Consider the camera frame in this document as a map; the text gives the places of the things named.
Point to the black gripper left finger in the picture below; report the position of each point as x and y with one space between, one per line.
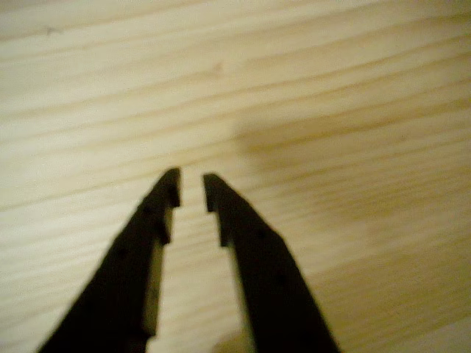
121 279

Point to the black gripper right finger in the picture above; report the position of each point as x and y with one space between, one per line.
268 279

